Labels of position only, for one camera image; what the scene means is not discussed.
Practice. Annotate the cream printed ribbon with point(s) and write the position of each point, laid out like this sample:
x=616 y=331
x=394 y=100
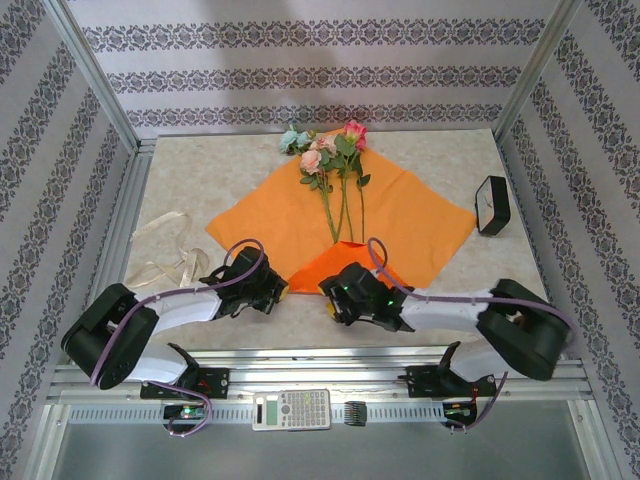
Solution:
x=190 y=267

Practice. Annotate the orange wrapping paper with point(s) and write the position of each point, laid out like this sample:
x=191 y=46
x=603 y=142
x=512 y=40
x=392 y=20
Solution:
x=425 y=220

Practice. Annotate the light blue fake flower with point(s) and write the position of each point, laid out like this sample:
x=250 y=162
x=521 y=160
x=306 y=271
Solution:
x=289 y=141

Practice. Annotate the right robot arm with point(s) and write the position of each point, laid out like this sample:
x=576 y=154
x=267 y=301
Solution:
x=520 y=330

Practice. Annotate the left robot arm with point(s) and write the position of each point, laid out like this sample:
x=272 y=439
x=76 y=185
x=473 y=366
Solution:
x=115 y=335

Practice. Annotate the grey calculator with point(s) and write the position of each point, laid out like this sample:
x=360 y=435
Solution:
x=300 y=410

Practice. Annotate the left controller board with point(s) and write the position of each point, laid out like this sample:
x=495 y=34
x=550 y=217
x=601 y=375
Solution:
x=185 y=412

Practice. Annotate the controller board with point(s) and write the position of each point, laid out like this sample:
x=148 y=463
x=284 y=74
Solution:
x=185 y=412
x=459 y=413

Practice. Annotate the right controller board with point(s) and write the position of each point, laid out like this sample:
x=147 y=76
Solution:
x=459 y=413

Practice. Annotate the black alarm clock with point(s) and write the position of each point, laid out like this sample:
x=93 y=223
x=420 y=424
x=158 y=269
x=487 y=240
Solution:
x=492 y=205

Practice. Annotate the aluminium front frame rail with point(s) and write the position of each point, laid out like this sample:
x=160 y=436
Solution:
x=310 y=372

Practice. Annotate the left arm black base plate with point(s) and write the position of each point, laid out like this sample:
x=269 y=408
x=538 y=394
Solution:
x=215 y=382

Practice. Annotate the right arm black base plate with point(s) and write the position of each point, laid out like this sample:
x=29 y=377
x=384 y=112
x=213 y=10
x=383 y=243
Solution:
x=425 y=382

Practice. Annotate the left aluminium side rail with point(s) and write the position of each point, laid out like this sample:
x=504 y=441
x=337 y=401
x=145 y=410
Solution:
x=125 y=225

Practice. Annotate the aluminium side rail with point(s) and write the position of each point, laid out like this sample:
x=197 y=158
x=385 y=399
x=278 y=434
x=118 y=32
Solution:
x=125 y=225
x=530 y=235

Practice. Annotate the right aluminium side rail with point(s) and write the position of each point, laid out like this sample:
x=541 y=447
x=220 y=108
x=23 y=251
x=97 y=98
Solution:
x=530 y=235

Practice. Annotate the left aluminium corner post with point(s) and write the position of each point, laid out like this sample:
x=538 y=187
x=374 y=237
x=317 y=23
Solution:
x=90 y=70

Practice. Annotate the aluminium corner post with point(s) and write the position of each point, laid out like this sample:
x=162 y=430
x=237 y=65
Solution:
x=535 y=70
x=90 y=70

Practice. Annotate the right aluminium corner post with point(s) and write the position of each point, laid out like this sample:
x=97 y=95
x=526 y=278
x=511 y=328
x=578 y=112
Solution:
x=535 y=70

